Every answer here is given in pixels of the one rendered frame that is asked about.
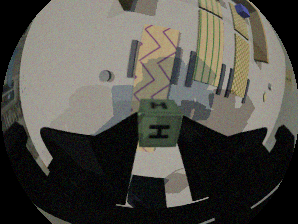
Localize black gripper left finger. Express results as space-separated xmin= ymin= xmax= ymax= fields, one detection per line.
xmin=40 ymin=113 xmax=138 ymax=205

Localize green labelled cube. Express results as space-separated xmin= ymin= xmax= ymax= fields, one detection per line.
xmin=138 ymin=99 xmax=184 ymax=148

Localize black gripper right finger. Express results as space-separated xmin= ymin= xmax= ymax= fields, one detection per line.
xmin=177 ymin=115 xmax=267 ymax=201

